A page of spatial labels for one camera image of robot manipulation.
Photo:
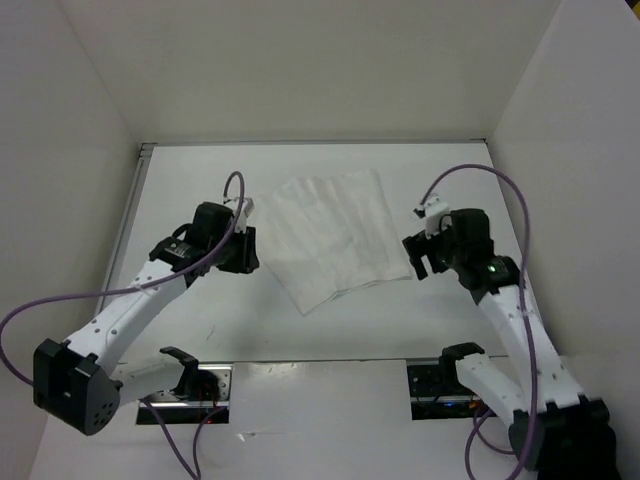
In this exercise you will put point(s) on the white pleated skirt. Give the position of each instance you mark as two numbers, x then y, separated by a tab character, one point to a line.
324	237

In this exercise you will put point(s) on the black cloth pile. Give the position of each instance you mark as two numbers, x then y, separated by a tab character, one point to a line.
596	458

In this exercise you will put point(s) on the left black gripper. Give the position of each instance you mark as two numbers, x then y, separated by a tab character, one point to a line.
247	259

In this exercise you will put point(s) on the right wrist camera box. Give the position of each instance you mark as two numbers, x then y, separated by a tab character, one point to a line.
435	213

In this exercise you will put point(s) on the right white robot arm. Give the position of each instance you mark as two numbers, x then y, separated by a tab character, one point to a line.
554	429

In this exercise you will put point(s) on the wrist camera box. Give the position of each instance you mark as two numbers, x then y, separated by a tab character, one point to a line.
435	213
242	208

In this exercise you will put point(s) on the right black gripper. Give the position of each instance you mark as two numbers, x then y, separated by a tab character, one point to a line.
418	245

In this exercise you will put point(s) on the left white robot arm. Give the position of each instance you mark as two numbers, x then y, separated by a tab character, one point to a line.
82	380

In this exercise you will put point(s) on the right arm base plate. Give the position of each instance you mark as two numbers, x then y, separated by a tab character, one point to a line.
432	397

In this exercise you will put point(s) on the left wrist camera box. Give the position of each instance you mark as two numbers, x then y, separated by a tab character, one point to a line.
242	208

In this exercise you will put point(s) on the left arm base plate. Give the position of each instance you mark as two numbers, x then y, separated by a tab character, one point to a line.
209	401

